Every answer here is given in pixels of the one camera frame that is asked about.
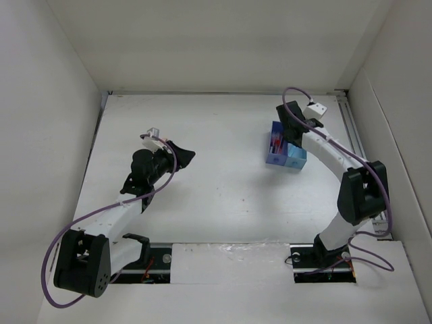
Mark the red gel pen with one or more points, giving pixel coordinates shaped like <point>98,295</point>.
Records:
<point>277,143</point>

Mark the dark blue container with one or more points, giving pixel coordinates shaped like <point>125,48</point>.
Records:
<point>276,159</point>

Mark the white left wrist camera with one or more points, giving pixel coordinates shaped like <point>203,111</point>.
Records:
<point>151,140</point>

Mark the pink ink clear pen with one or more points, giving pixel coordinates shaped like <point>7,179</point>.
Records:
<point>272,142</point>

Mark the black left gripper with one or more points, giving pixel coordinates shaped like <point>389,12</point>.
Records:
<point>183,156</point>

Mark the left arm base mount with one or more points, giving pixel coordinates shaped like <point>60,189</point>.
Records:
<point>148,263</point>

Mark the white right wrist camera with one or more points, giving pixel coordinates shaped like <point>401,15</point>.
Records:
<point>314,111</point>

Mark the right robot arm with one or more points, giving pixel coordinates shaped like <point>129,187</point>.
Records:
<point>339,160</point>

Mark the aluminium side rail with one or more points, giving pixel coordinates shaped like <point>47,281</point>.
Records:
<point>369,185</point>

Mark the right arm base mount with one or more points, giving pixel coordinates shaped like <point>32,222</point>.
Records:
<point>311,267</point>

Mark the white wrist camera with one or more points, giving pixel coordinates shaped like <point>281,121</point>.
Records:
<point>151,140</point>
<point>314,111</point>

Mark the light blue container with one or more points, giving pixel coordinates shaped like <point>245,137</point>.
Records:
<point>296,157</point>

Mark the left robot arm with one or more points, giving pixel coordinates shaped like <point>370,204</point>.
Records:
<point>89,256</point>

